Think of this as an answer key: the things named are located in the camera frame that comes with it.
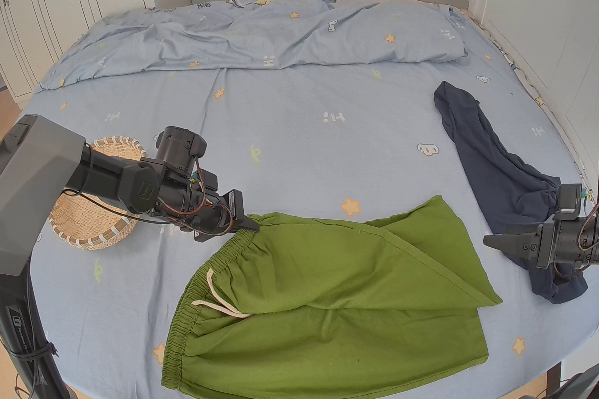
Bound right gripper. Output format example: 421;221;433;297
483;219;586;269

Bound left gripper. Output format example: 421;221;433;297
180;189;246;244

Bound green shorts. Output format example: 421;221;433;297
160;195;504;399

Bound dark blue garment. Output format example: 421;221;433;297
434;81;589;304

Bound round woven basket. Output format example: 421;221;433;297
49;136;148;250

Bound pale blue quilt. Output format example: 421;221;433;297
37;0;469;94

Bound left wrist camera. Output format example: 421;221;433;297
191;169;221;197

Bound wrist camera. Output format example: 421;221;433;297
554;183;587;220
191;169;221;197

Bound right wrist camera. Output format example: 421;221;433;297
554;183;587;220

